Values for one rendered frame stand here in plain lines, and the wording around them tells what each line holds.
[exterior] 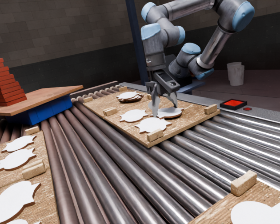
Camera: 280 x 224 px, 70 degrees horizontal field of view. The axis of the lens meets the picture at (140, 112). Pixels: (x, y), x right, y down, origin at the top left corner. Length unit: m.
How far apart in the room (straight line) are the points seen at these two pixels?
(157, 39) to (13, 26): 5.16
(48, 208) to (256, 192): 0.44
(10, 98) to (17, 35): 4.40
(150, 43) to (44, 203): 0.61
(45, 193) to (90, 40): 5.76
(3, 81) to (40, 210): 1.00
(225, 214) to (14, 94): 1.29
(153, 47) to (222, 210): 0.58
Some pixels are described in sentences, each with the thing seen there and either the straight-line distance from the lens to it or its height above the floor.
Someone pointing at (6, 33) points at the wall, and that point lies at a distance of 5.75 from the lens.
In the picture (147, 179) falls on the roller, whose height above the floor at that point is 0.92.
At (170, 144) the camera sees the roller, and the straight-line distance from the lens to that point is 0.66.
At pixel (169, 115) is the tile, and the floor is 0.95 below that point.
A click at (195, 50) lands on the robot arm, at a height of 1.13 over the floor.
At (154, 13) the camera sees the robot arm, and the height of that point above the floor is 1.34.
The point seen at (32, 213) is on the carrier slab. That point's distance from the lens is 0.56.
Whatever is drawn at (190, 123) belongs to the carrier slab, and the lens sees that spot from 0.75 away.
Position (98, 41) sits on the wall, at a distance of 6.30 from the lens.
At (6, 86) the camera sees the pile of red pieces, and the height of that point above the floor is 1.15.
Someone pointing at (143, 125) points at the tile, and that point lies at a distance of 0.77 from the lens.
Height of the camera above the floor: 1.25
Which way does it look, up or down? 19 degrees down
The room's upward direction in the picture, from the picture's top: 12 degrees counter-clockwise
